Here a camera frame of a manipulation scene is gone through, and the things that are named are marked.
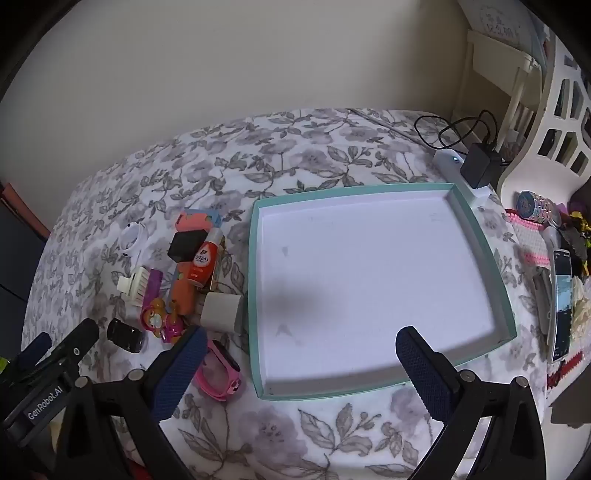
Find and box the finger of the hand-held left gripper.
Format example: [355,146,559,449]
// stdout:
[9,333,52,381]
[39,318,100,377]

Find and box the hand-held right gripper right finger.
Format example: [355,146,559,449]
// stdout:
[396,325,548,480]

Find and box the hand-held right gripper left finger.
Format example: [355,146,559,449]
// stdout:
[54,325,209,480]

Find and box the pink wrist watch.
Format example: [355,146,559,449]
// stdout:
[194,340,243,401]

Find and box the black toy car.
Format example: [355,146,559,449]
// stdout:
[107,318,145,354]

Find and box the pink puppy figure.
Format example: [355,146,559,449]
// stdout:
[141,298,188,344]

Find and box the white charger cube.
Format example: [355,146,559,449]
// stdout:
[200,292,245,333]

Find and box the orange and blue case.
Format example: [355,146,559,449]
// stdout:
[168,265,199,317]

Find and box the cream brush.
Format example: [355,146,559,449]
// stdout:
[116,268,149,294]

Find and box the teal rimmed white tray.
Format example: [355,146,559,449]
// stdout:
[248,183,517,400]

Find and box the orange and white tube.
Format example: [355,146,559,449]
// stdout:
[185,229,223,287]

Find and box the white watch band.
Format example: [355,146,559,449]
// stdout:
[119,222,147,257]

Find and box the black plug adapter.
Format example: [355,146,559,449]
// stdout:
[167,231,204,264]

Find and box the pink and blue case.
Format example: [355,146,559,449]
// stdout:
[174,209,223,232]

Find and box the dark cabinet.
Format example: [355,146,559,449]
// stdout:
[0,180,51,301]

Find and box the grey metal tool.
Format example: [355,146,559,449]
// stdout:
[531,272,555,333]

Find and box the red beaded strip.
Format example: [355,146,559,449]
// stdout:
[547,348,587,388]

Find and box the smartphone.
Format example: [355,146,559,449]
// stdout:
[547,248,575,363]

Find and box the pink knitted cloth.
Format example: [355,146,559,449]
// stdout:
[505,209,555,268]

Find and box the blue round tin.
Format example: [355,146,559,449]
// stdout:
[516,190,555,217]

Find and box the yellow and black toy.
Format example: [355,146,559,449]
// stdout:
[561,210,591,278]

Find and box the white power strip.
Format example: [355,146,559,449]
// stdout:
[431,150,492,208]

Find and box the black power brick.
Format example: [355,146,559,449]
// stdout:
[461,142,504,189]

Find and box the grey floral blanket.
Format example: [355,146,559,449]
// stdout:
[21,108,555,480]

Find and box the white lattice furniture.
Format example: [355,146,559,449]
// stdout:
[499,28,591,195]

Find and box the black cable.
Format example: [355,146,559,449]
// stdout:
[414,110,500,151]

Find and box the cream wooden frame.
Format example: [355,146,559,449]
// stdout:
[466,30,543,139]

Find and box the white wall paper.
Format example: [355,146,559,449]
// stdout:
[480,0,541,47]

